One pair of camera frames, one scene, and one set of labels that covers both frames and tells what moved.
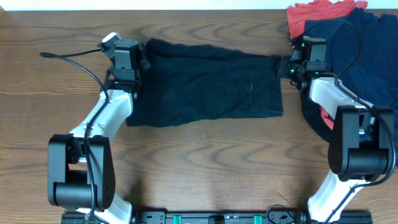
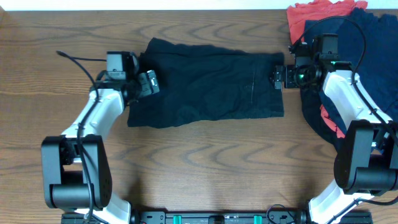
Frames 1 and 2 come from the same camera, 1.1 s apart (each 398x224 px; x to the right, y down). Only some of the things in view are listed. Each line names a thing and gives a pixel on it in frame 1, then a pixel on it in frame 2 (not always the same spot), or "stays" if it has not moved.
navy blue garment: [362, 53] stays
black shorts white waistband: [181, 82] stays
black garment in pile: [313, 114] stays
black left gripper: [144, 64] -> [146, 89]
